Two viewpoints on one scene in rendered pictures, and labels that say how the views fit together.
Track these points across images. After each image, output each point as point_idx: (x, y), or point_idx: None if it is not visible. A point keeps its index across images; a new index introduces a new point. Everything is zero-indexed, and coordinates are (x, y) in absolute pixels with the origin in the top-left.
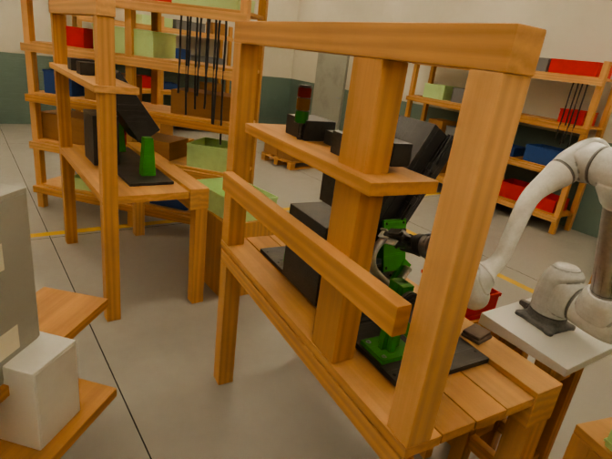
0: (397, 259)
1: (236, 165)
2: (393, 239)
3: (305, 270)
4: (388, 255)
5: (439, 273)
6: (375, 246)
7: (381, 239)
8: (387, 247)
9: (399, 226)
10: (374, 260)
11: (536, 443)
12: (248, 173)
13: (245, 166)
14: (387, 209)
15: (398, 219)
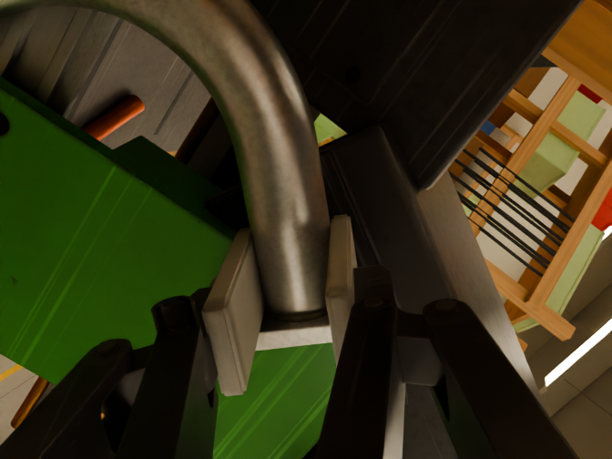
0: (7, 271)
1: (603, 21)
2: (345, 348)
3: None
4: (95, 214)
5: None
6: (302, 121)
7: (321, 223)
8: (168, 248)
9: (250, 430)
10: (180, 6)
11: None
12: (551, 42)
13: (578, 46)
14: (438, 416)
15: (306, 453)
